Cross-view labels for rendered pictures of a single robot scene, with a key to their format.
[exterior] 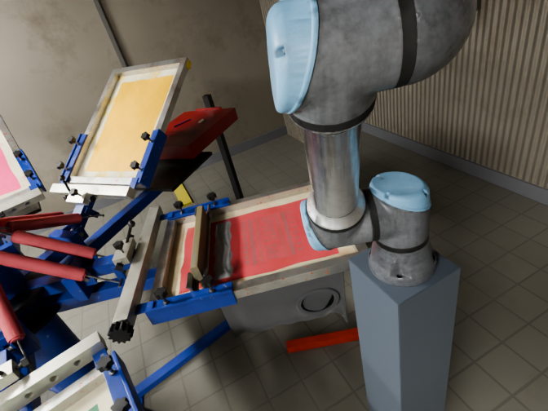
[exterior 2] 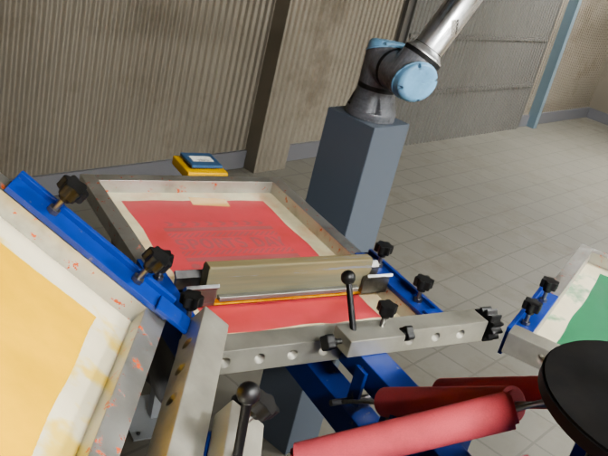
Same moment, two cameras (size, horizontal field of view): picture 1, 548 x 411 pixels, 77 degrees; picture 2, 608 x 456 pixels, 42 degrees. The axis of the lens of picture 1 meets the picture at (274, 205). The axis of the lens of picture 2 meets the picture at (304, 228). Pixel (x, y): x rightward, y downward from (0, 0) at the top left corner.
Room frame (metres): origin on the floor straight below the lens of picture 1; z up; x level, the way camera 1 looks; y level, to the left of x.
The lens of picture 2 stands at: (2.01, 1.56, 1.79)
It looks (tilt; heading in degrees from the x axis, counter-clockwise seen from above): 23 degrees down; 234
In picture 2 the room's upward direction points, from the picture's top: 14 degrees clockwise
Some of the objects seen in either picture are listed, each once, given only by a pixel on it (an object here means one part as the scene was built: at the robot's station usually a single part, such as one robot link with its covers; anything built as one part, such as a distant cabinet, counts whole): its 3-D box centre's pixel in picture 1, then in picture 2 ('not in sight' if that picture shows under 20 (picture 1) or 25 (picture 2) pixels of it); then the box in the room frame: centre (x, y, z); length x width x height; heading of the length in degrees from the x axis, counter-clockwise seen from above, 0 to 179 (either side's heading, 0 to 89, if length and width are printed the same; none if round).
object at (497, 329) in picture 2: (121, 329); (481, 324); (0.78, 0.57, 1.02); 0.07 x 0.06 x 0.07; 89
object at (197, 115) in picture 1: (188, 132); not in sight; (2.36, 0.44, 1.06); 0.61 x 0.46 x 0.12; 149
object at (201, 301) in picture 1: (192, 302); (394, 292); (0.85, 0.36, 0.98); 0.30 x 0.05 x 0.07; 89
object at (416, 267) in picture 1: (400, 247); (374, 99); (0.58, -0.26, 1.25); 0.15 x 0.15 x 0.10
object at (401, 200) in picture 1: (396, 207); (384, 61); (0.58, -0.25, 1.37); 0.13 x 0.12 x 0.14; 84
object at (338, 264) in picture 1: (253, 236); (244, 249); (1.13, 0.11, 0.97); 0.79 x 0.58 x 0.04; 89
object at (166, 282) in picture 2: (200, 213); (170, 310); (1.41, 0.35, 0.98); 0.30 x 0.05 x 0.07; 89
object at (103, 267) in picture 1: (116, 262); (378, 375); (1.14, 0.68, 1.02); 0.17 x 0.06 x 0.05; 89
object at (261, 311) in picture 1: (283, 299); not in sight; (0.94, 0.06, 0.77); 0.46 x 0.09 x 0.36; 89
